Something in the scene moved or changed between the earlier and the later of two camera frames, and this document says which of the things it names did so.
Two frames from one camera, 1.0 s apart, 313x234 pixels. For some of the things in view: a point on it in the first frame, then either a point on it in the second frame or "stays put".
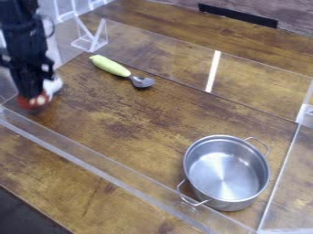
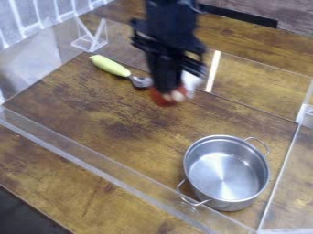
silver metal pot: x=227 y=170 stays put
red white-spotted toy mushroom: x=36 y=102 → x=184 y=93
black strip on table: x=207 y=8 stays put
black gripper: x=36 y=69 → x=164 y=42
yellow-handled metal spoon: x=113 y=67 stays put
